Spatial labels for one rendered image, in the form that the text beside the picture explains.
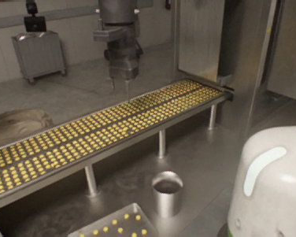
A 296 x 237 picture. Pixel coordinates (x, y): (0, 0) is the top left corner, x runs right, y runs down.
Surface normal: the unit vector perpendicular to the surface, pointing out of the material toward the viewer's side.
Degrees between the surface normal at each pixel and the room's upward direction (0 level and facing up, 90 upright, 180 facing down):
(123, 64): 87
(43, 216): 0
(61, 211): 0
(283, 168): 20
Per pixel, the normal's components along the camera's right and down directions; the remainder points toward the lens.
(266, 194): -0.78, 0.33
